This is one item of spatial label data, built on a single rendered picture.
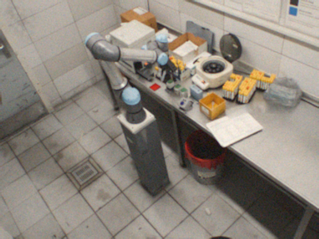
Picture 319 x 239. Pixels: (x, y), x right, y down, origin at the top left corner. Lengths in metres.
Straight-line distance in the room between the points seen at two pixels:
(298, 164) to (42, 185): 2.37
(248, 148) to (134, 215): 1.27
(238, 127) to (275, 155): 0.30
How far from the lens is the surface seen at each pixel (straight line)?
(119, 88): 2.12
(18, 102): 3.76
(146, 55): 1.95
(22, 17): 3.49
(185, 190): 2.84
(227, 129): 2.07
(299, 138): 2.10
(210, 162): 2.49
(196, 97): 2.25
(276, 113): 2.22
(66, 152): 3.44
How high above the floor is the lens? 2.45
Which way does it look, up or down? 46 degrees down
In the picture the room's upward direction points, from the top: 12 degrees counter-clockwise
